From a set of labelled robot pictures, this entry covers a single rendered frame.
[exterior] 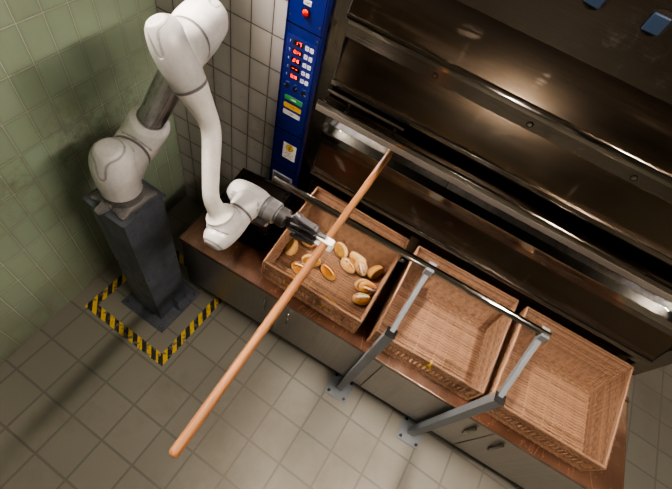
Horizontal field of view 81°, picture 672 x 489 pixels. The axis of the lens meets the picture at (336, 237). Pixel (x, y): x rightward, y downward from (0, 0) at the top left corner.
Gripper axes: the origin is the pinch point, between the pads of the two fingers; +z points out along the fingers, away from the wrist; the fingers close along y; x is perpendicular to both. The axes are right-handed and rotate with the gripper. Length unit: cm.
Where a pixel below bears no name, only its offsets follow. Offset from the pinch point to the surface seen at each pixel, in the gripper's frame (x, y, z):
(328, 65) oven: -52, -29, -35
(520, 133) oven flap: -56, -40, 40
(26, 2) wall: 2, -34, -121
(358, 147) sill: -54, 2, -13
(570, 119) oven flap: -52, -54, 49
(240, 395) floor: 39, 120, -6
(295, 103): -49, -7, -45
